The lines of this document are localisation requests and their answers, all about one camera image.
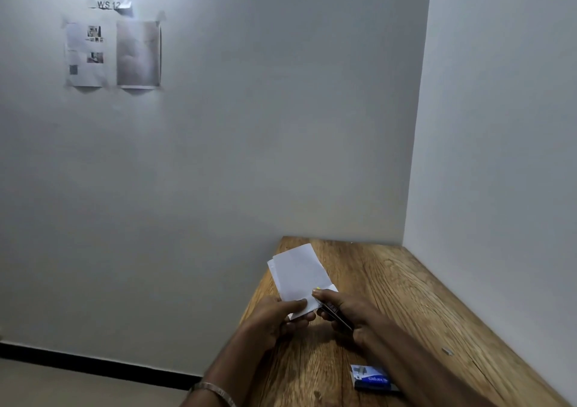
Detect person's right forearm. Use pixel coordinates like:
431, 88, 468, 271
356, 317, 499, 407

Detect person's right hand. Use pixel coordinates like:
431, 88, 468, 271
314, 289, 385, 349

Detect grey printed sheet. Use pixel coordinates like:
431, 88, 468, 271
116, 11, 166, 90

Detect black stapler with yellow tip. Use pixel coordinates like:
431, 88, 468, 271
312, 287, 355, 333

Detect printed sheet with photos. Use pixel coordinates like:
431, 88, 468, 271
62, 15, 110, 89

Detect black skirting board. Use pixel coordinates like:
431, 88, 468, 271
0, 340, 204, 392

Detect blue staple box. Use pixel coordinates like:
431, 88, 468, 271
350, 364, 401, 394

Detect person's left hand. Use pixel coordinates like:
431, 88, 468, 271
241, 295, 319, 354

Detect white paper sheets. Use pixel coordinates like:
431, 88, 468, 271
267, 243, 339, 322

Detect metal bracelet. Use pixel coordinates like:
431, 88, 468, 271
188, 381, 237, 407

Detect small white paper label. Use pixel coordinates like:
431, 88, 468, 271
87, 0, 134, 17

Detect person's left forearm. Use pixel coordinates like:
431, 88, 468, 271
179, 330, 273, 407

